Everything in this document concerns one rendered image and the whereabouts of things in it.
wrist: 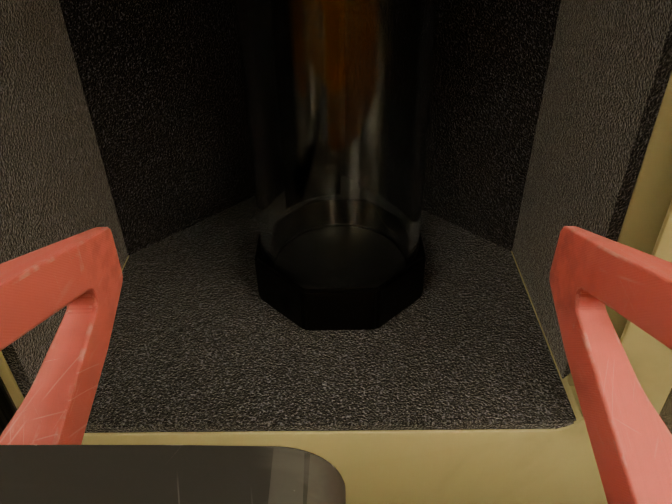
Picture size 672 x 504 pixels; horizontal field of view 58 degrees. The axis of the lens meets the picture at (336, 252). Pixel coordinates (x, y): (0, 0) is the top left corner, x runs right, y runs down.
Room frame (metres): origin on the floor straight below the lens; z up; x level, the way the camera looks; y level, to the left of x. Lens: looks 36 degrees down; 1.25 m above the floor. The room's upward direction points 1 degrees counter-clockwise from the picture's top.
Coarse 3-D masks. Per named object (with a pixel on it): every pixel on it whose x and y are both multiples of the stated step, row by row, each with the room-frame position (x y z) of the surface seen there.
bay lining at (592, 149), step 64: (0, 0) 0.26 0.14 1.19; (64, 0) 0.32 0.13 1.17; (128, 0) 0.34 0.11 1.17; (192, 0) 0.37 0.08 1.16; (448, 0) 0.36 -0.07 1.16; (512, 0) 0.33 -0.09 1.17; (576, 0) 0.29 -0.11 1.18; (640, 0) 0.23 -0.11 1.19; (0, 64) 0.25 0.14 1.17; (64, 64) 0.30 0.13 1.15; (128, 64) 0.34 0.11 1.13; (192, 64) 0.36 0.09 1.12; (448, 64) 0.36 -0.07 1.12; (512, 64) 0.33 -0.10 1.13; (576, 64) 0.28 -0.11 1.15; (640, 64) 0.22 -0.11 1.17; (0, 128) 0.23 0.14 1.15; (64, 128) 0.28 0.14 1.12; (128, 128) 0.33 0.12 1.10; (192, 128) 0.36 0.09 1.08; (448, 128) 0.35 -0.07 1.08; (512, 128) 0.32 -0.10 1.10; (576, 128) 0.26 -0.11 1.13; (640, 128) 0.20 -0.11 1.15; (0, 192) 0.21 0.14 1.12; (64, 192) 0.26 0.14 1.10; (128, 192) 0.32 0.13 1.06; (192, 192) 0.35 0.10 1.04; (448, 192) 0.35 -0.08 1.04; (512, 192) 0.32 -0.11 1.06; (576, 192) 0.24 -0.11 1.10; (0, 256) 0.20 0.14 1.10
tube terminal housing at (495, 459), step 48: (624, 240) 0.21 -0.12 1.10; (624, 336) 0.18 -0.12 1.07; (144, 432) 0.18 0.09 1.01; (192, 432) 0.18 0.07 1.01; (240, 432) 0.18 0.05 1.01; (288, 432) 0.18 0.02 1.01; (336, 432) 0.18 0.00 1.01; (384, 432) 0.18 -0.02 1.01; (432, 432) 0.18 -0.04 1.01; (480, 432) 0.18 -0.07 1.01; (528, 432) 0.18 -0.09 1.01; (576, 432) 0.18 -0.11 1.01; (384, 480) 0.18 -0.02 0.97; (432, 480) 0.18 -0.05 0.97; (480, 480) 0.18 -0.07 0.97; (528, 480) 0.18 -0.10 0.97; (576, 480) 0.18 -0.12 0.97
